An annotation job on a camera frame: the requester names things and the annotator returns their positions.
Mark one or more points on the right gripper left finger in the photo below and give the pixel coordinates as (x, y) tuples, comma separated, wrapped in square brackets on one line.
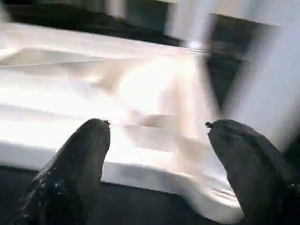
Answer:
[(70, 168)]

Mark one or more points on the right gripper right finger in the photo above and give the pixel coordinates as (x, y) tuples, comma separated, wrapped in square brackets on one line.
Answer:
[(257, 175)]

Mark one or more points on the white plastic table top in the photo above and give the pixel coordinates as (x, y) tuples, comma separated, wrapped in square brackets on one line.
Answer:
[(70, 93)]

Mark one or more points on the white plastic table leg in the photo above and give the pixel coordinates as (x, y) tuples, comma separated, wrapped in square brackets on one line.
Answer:
[(269, 82), (189, 23)]

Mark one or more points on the black mat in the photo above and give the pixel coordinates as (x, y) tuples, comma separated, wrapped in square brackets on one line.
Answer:
[(140, 206)]

